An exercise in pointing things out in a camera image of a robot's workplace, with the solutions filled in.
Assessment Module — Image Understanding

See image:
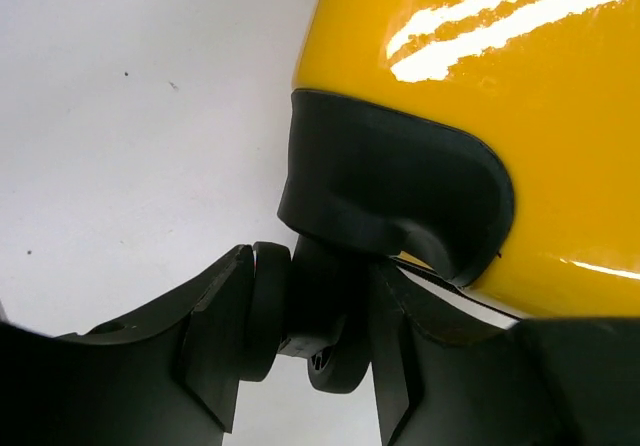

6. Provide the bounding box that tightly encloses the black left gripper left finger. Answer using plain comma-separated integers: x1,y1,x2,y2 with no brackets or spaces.
1,246,254,445

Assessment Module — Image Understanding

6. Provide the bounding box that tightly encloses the yellow hard-shell suitcase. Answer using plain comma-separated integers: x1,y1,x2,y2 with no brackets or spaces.
238,0,640,395

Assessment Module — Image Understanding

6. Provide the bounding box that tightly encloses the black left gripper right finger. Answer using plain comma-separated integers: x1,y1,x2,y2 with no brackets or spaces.
368,262,639,445

